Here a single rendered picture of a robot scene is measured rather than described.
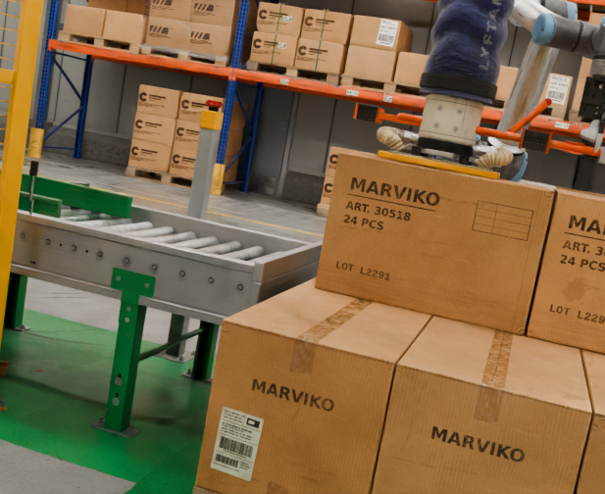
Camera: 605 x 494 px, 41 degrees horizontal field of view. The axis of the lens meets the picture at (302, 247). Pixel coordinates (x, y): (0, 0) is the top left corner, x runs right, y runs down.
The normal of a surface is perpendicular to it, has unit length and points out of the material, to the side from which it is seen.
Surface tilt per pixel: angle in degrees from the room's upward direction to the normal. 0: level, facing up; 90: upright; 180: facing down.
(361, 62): 90
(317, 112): 90
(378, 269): 90
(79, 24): 92
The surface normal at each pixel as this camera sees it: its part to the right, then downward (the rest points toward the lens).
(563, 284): -0.28, 0.09
